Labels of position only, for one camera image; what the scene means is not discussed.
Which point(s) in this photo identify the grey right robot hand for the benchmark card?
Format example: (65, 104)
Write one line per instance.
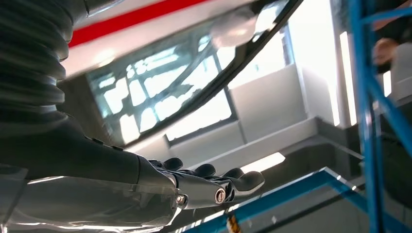
(80, 160)

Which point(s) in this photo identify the blue metal shelf rack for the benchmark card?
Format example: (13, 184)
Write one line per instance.
(370, 144)

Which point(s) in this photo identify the white car red stripe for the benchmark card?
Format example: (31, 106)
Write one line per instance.
(135, 17)

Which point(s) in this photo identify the person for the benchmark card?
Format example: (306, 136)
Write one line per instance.
(384, 51)

